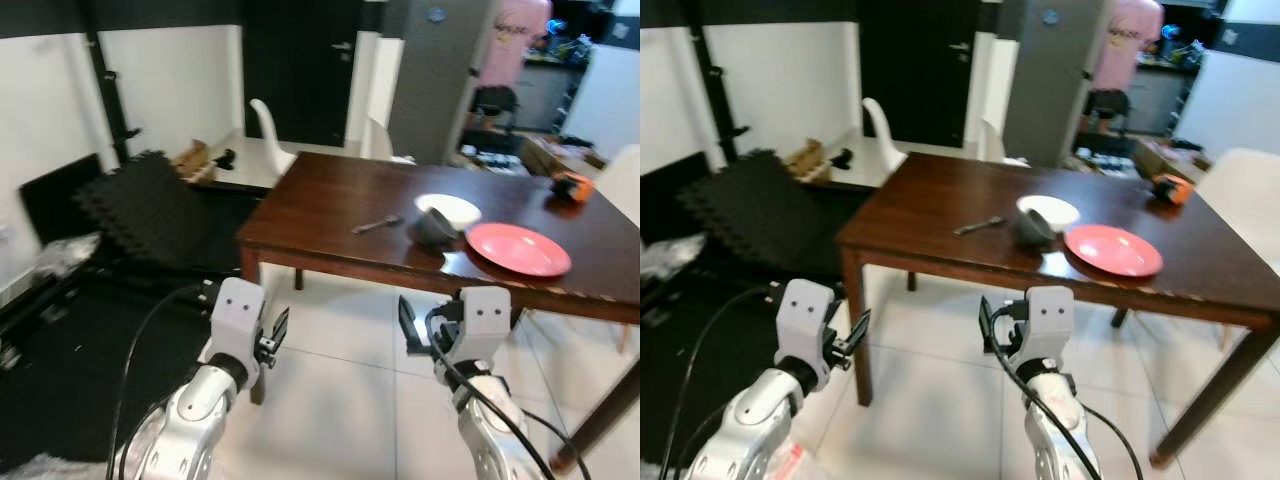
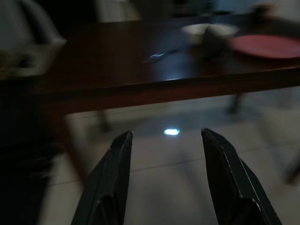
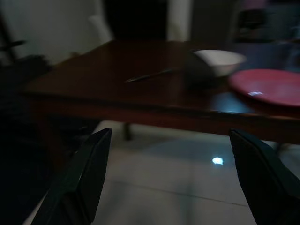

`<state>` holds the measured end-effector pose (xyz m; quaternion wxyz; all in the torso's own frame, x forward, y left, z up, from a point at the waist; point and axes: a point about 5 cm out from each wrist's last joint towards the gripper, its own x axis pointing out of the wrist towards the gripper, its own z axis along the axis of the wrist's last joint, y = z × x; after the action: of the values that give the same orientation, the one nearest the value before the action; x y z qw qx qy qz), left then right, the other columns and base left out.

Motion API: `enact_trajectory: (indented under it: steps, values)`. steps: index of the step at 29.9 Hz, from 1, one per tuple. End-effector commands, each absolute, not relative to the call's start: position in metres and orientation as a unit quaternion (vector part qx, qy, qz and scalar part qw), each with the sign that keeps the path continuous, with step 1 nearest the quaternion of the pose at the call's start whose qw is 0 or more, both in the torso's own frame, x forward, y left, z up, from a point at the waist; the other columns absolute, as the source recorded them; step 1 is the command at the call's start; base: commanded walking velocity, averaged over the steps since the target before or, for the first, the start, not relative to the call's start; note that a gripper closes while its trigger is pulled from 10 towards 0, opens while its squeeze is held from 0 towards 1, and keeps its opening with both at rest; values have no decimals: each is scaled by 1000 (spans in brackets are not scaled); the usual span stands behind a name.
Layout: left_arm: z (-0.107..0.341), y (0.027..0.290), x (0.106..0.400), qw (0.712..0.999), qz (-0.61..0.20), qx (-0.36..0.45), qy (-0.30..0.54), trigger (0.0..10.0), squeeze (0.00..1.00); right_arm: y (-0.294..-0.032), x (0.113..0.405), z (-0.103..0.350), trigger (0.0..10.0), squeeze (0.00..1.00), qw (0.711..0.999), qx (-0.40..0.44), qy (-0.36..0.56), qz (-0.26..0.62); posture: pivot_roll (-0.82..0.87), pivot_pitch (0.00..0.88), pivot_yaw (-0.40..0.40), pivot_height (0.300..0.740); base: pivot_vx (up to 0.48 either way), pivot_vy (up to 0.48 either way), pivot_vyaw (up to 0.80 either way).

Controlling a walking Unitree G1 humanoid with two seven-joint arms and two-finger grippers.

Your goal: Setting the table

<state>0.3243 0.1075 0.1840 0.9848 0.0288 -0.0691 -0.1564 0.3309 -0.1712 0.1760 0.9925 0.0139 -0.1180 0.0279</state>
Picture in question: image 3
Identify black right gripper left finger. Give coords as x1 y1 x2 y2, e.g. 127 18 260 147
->
30 127 113 225

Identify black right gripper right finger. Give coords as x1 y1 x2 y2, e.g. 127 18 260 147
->
229 128 300 225

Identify pink plate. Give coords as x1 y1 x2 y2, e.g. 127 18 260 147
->
228 68 300 107

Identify dark wooden table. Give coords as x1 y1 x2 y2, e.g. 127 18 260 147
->
22 39 300 146

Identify silver metal fork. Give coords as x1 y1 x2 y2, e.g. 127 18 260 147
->
124 67 181 84

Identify white bowl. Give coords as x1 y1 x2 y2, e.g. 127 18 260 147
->
192 49 247 78

